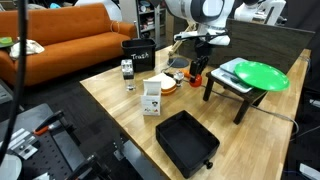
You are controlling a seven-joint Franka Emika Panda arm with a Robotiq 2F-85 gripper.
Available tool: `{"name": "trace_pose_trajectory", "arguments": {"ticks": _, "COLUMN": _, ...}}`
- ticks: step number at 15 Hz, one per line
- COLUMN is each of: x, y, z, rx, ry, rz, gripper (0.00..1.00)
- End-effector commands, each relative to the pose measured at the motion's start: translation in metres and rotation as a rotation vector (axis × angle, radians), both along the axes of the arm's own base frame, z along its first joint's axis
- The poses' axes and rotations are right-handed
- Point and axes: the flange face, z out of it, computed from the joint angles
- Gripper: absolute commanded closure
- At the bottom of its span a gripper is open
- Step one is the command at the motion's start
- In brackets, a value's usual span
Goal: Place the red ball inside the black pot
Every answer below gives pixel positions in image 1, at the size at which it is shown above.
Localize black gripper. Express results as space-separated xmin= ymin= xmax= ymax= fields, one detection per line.
xmin=189 ymin=41 xmax=211 ymax=80

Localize red ball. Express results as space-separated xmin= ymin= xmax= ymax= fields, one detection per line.
xmin=189 ymin=74 xmax=202 ymax=87

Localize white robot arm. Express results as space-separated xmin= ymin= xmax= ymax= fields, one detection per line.
xmin=165 ymin=0 xmax=234 ymax=48

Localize black square pot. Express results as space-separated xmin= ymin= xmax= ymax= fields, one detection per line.
xmin=156 ymin=110 xmax=220 ymax=178

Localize orange toy carrot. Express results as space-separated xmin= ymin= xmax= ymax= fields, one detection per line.
xmin=181 ymin=69 xmax=191 ymax=78

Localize small silver glass cup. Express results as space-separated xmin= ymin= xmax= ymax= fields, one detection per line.
xmin=173 ymin=70 xmax=184 ymax=87

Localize grey desk lamp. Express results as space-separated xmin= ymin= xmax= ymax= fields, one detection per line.
xmin=167 ymin=39 xmax=189 ymax=68

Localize white kitchen scale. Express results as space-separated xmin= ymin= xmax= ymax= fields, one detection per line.
xmin=211 ymin=57 xmax=252 ymax=93

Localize toy bread slices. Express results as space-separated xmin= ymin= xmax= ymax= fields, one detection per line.
xmin=150 ymin=73 xmax=177 ymax=96

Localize black trash bin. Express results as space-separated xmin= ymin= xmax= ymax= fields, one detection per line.
xmin=121 ymin=39 xmax=156 ymax=72

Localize small white carton box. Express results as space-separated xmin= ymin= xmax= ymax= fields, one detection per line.
xmin=141 ymin=80 xmax=161 ymax=116

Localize dark wooden back board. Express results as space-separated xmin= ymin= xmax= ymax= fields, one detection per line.
xmin=178 ymin=18 xmax=316 ymax=75

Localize green plate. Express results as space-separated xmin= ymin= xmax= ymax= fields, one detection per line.
xmin=234 ymin=61 xmax=290 ymax=91

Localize small black stool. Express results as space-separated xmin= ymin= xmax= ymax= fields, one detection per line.
xmin=202 ymin=70 xmax=269 ymax=125

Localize clear pepper grinder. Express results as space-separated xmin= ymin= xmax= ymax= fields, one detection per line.
xmin=121 ymin=59 xmax=135 ymax=91

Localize orange sofa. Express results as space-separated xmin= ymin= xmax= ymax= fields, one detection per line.
xmin=0 ymin=3 xmax=138 ymax=87

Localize grey cable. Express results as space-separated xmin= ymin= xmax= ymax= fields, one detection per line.
xmin=199 ymin=84 xmax=300 ymax=138

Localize orange handled clamp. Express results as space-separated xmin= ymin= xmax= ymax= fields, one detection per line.
xmin=33 ymin=110 xmax=64 ymax=136

